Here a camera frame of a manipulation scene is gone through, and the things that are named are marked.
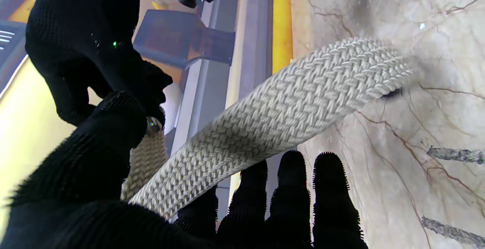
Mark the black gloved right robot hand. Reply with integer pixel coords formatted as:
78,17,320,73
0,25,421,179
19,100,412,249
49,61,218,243
26,0,174,129

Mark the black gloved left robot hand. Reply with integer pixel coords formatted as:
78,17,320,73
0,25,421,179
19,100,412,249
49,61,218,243
0,91,369,249

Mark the olive canvas belt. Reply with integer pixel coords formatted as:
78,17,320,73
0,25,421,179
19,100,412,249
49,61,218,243
120,38,417,219

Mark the dark tilted panel stand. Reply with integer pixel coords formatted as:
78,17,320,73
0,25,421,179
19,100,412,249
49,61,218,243
133,9,236,70

